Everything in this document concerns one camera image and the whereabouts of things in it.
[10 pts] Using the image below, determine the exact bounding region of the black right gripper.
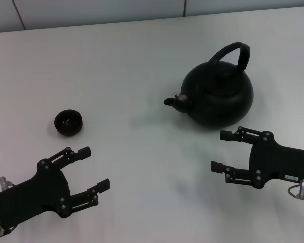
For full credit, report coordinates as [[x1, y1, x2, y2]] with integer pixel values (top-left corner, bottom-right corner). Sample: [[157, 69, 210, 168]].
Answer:
[[210, 126, 304, 189]]

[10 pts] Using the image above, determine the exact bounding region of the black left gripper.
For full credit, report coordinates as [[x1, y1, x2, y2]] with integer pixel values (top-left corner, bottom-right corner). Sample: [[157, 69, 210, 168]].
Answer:
[[0, 146, 111, 226]]

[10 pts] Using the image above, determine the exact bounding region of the dark brown teacup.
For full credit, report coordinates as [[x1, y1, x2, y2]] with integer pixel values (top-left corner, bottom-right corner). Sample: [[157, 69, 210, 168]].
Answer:
[[54, 109, 83, 137]]

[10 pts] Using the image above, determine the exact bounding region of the black round teapot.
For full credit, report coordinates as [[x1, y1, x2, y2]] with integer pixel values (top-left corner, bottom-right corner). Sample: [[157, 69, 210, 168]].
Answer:
[[163, 41, 254, 129]]

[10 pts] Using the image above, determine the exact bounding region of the left gripper connector with cable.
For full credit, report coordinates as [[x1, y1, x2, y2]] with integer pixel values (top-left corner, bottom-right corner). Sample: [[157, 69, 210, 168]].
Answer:
[[0, 176, 15, 191]]

